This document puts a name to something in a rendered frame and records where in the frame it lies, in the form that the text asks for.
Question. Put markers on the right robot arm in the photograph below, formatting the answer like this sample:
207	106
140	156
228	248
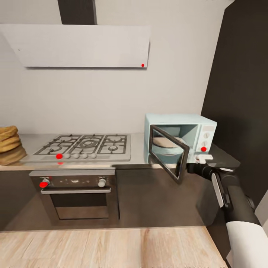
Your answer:
248	241

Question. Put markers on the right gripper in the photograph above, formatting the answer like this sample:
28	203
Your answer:
196	168

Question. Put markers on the microwave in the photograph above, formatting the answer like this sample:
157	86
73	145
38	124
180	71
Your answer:
170	136

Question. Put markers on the burner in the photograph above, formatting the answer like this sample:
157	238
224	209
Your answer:
83	147

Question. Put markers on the fridge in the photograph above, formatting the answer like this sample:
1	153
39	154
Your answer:
237	99

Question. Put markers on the oven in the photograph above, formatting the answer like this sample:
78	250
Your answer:
78	196

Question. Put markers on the popcorn bag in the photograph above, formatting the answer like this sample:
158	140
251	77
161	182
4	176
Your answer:
9	139

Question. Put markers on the range hood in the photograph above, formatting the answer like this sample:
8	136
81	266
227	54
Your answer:
78	41

